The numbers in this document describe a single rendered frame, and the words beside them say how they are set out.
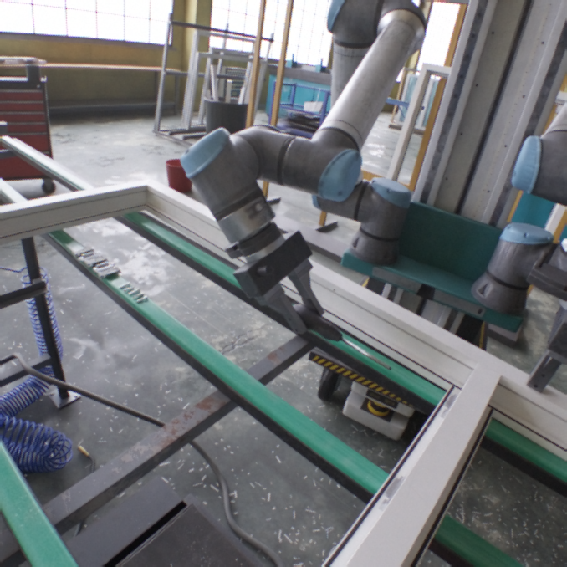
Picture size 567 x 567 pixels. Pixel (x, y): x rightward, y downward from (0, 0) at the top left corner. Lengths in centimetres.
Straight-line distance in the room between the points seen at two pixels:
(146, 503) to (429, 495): 56
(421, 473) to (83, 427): 141
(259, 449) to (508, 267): 111
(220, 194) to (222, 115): 429
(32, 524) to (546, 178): 83
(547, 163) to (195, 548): 86
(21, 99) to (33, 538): 351
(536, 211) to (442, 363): 359
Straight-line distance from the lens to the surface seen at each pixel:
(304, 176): 65
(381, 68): 86
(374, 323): 76
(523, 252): 134
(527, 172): 71
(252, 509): 148
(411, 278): 140
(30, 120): 381
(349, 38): 113
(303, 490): 154
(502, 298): 139
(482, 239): 149
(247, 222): 60
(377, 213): 135
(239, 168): 61
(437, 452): 54
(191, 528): 80
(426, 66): 292
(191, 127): 647
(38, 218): 111
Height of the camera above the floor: 132
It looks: 31 degrees down
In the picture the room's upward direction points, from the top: 10 degrees clockwise
